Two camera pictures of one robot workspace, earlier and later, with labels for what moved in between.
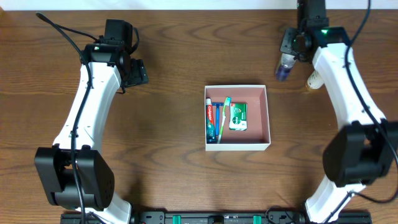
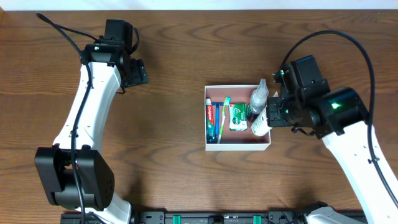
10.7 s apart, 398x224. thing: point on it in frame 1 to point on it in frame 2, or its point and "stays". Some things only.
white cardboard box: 257,136 stays
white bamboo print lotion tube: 314,81 to 261,125
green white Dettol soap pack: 239,116 stays
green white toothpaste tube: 211,135 stays
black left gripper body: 137,72 stays
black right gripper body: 286,42 to 275,112
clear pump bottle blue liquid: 285,67 to 258,101
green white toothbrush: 226,103 stays
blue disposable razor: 217,104 stays
